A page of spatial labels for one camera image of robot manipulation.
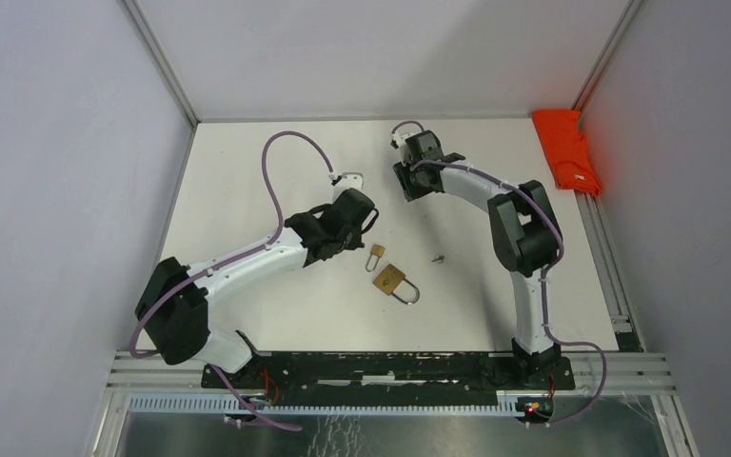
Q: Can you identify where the small brass padlock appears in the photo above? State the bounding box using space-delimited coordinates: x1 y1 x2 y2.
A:
365 244 385 272

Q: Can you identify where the large brass padlock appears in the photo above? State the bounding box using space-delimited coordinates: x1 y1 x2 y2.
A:
372 264 421 306

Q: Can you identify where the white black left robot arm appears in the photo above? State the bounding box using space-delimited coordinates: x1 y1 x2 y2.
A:
133 189 379 388

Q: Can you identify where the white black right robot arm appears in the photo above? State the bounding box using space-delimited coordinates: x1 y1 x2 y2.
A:
390 129 563 388

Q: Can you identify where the orange folded cloth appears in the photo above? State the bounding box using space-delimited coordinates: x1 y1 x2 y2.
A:
531 109 603 197

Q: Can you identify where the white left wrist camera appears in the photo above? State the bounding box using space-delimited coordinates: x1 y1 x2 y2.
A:
331 171 365 190

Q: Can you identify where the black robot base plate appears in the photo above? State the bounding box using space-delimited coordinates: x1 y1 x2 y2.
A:
201 351 576 407

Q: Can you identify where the white slotted cable duct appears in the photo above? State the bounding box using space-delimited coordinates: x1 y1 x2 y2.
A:
127 393 534 418

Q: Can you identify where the aluminium corner frame rail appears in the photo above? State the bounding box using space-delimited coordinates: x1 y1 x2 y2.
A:
571 0 648 112

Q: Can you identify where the left aluminium frame rail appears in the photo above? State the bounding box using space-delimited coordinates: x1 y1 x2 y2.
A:
118 0 200 129

